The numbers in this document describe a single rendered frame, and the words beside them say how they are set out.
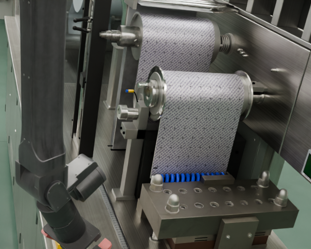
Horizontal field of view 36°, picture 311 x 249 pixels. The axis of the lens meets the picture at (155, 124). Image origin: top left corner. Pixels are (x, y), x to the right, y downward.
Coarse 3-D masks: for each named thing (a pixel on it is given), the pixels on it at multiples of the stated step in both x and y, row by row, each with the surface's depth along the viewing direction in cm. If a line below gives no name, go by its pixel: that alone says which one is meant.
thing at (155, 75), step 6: (150, 78) 130; (156, 78) 126; (240, 78) 133; (246, 84) 132; (246, 90) 131; (246, 96) 131; (246, 102) 131; (150, 108) 130; (156, 108) 125; (240, 114) 134
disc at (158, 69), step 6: (156, 66) 126; (150, 72) 131; (156, 72) 126; (162, 72) 123; (162, 78) 122; (162, 84) 122; (162, 90) 122; (162, 96) 122; (162, 102) 122; (162, 108) 122; (150, 114) 131; (156, 114) 126; (156, 120) 126
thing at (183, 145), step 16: (160, 128) 126; (176, 128) 127; (192, 128) 129; (208, 128) 131; (224, 128) 132; (160, 144) 128; (176, 144) 129; (192, 144) 131; (208, 144) 133; (224, 144) 135; (160, 160) 130; (176, 160) 132; (192, 160) 134; (208, 160) 135; (224, 160) 137
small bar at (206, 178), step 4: (204, 176) 132; (208, 176) 132; (212, 176) 133; (216, 176) 133; (220, 176) 133; (224, 176) 134; (228, 176) 134; (232, 176) 135; (200, 180) 133; (204, 180) 130; (208, 180) 131; (212, 180) 131; (216, 180) 132; (220, 180) 132; (224, 180) 133; (228, 180) 133; (232, 180) 134; (204, 184) 131; (208, 184) 131; (212, 184) 132; (216, 184) 132; (220, 184) 133; (224, 184) 133
